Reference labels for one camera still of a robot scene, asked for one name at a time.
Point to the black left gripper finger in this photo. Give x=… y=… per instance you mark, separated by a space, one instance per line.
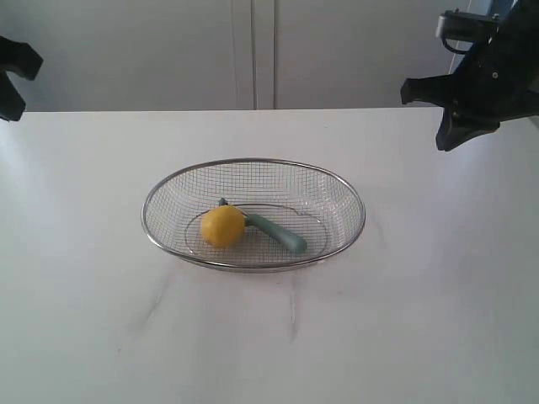
x=19 y=58
x=12 y=105

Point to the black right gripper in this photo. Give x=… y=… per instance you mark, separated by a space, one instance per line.
x=491 y=84

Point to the teal handled peeler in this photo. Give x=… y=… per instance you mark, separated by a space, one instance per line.
x=287 y=239

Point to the yellow lemon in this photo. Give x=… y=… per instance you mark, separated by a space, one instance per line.
x=222 y=226

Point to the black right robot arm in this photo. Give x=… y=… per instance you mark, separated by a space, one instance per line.
x=492 y=83

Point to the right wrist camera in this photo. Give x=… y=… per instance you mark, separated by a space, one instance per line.
x=467 y=27

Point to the wire mesh metal basket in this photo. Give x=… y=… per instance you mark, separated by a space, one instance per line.
x=294 y=214

